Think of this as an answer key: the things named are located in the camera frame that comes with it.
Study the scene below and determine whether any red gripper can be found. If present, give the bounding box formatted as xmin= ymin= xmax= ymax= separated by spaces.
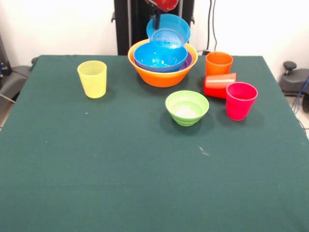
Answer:
xmin=144 ymin=0 xmax=180 ymax=29

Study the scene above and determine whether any small blue ringed bowl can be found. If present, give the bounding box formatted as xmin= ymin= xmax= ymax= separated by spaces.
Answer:
xmin=146 ymin=14 xmax=191 ymax=49

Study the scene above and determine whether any deep blue bowl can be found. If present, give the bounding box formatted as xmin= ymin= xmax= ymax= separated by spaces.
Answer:
xmin=133 ymin=42 xmax=189 ymax=70

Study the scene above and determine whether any purple bowl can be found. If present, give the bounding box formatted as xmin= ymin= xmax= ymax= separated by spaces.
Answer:
xmin=134 ymin=52 xmax=193 ymax=73

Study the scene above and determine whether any light orange bowl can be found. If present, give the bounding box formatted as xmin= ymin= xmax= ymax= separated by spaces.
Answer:
xmin=127 ymin=38 xmax=199 ymax=88

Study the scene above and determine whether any yellow cup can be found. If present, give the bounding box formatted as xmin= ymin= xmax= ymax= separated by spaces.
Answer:
xmin=77 ymin=60 xmax=107 ymax=99

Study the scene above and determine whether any red cup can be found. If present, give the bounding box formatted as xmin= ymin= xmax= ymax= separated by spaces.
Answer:
xmin=204 ymin=72 xmax=237 ymax=99

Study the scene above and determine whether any green bowl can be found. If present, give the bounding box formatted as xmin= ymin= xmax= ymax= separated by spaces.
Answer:
xmin=165 ymin=90 xmax=210 ymax=127

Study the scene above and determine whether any orange cup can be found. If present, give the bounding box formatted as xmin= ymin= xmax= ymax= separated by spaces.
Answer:
xmin=205 ymin=51 xmax=234 ymax=78

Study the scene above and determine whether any pink cup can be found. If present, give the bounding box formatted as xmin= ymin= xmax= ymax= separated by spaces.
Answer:
xmin=225 ymin=81 xmax=258 ymax=121

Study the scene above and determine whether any grey machine base with knob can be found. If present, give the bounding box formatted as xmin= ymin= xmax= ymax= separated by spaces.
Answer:
xmin=280 ymin=61 xmax=309 ymax=97

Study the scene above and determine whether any grey floor equipment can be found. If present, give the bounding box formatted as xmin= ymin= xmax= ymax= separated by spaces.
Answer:
xmin=0 ymin=33 xmax=32 ymax=101

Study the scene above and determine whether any dark green tablecloth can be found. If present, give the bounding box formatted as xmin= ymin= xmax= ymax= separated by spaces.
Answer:
xmin=0 ymin=54 xmax=309 ymax=232

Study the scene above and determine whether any black wall cable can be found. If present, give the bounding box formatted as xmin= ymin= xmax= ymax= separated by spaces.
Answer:
xmin=208 ymin=0 xmax=218 ymax=53
xmin=207 ymin=0 xmax=212 ymax=50

